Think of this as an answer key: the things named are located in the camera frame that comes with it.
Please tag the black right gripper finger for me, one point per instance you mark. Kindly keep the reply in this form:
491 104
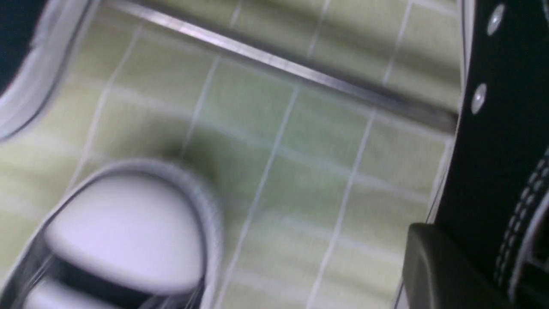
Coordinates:
477 266

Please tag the black canvas sneaker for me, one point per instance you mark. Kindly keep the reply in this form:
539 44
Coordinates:
137 234
498 171

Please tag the silver metal shoe rack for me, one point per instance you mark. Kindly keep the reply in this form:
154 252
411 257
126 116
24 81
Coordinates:
242 46

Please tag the green checkered floor mat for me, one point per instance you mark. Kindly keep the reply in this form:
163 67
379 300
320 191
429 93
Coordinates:
317 189

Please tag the navy canvas sneaker right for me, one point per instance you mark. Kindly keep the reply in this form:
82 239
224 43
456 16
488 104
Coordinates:
38 42

